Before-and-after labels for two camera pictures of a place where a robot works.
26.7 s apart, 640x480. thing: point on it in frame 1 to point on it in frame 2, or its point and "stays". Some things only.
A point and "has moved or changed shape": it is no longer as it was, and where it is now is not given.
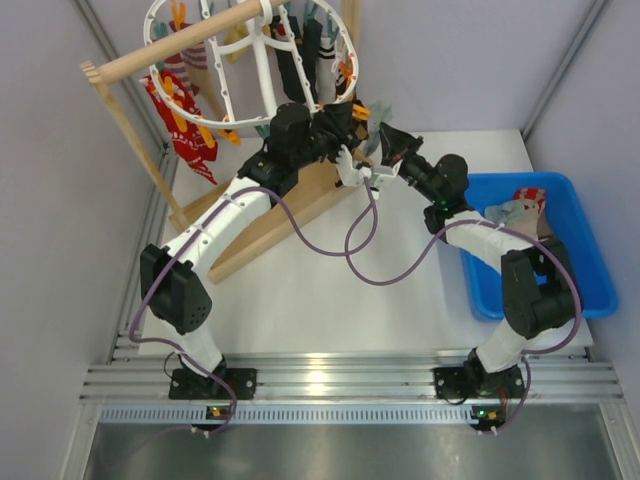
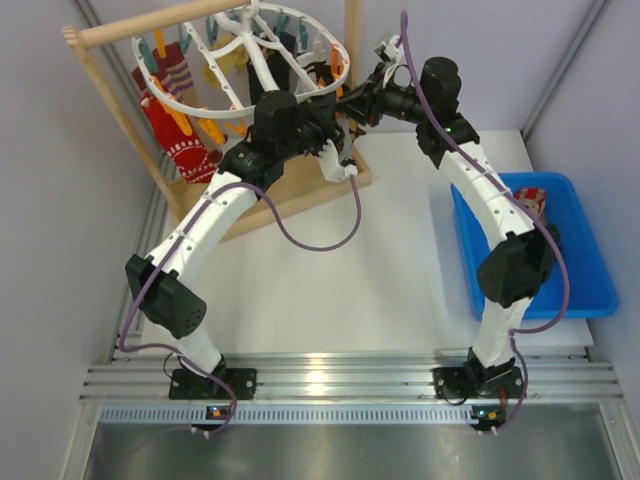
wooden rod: (98, 72) to (92, 35)
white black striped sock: (325, 76) to (313, 58)
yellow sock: (232, 34) to (237, 58)
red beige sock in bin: (533, 221) stays
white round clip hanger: (259, 43) has moved or changed shape
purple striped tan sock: (192, 70) to (173, 71)
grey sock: (379, 111) has moved or changed shape
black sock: (311, 37) to (279, 68)
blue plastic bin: (565, 223) stays
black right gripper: (397, 147) to (367, 101)
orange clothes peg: (359, 111) has moved or changed shape
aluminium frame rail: (560, 389) stays
